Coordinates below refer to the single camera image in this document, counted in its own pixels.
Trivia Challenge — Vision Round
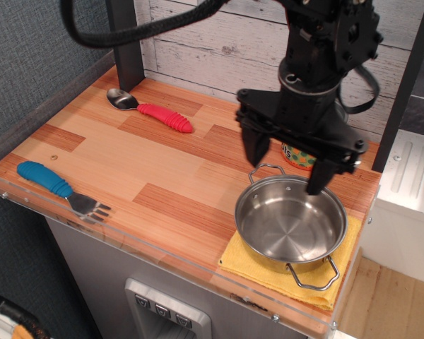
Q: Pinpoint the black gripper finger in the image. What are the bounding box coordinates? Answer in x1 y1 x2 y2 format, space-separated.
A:
306 158 336 196
240 121 270 167

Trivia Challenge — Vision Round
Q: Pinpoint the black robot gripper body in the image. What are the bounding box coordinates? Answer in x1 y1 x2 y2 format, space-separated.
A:
236 88 368 174

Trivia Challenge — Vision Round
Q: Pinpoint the silver steel pot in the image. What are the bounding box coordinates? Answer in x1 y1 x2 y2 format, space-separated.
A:
235 167 348 292

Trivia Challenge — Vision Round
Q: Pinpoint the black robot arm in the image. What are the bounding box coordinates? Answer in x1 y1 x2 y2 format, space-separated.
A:
237 1 383 195

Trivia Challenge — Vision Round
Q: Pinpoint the yellow rag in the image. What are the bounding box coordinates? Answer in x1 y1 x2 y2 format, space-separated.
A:
218 215 363 312

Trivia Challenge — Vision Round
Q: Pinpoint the green orange patterned can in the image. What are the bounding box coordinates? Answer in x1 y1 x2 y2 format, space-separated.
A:
280 102 350 172

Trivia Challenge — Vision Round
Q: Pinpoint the grey dispenser panel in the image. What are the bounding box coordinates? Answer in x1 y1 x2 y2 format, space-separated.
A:
124 278 213 338

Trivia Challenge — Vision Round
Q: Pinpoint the grey cabinet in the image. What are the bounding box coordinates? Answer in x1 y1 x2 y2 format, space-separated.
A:
48 219 304 338

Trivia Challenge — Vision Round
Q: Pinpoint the red handled spoon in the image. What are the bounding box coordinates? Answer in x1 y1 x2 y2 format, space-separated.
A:
107 88 194 133

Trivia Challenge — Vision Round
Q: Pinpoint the black cable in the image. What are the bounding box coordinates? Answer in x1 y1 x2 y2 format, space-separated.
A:
59 0 230 50

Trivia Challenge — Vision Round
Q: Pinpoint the dark grey right post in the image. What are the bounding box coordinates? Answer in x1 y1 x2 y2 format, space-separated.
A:
372 14 424 173

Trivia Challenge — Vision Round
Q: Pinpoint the dark grey vertical post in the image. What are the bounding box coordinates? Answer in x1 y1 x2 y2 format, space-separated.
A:
105 0 145 93

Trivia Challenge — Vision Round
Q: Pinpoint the blue handled fork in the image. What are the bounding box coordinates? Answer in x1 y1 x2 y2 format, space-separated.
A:
17 161 111 223

